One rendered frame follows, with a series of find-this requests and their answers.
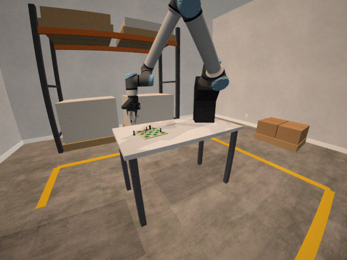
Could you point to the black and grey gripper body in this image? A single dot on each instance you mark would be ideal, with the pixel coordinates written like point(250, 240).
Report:
point(133, 105)

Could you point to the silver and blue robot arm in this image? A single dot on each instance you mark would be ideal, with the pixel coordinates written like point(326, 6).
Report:
point(189, 10)

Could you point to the green and cream chessboard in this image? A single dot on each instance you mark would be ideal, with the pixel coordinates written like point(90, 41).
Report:
point(150, 134)

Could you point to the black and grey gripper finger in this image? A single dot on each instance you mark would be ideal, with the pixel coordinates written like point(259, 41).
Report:
point(130, 115)
point(135, 115)

